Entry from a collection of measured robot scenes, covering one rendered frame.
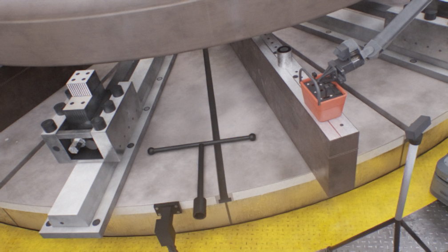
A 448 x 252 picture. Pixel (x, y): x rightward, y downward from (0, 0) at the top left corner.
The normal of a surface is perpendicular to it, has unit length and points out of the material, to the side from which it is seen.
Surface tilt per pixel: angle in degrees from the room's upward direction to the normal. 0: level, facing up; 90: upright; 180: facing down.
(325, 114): 97
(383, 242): 0
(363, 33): 71
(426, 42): 90
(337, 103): 97
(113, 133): 90
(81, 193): 0
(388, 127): 0
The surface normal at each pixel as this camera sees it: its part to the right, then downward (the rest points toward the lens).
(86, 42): -0.07, 0.66
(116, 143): 0.99, -0.04
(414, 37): -0.76, 0.50
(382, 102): -0.14, -0.75
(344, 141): 0.29, 0.59
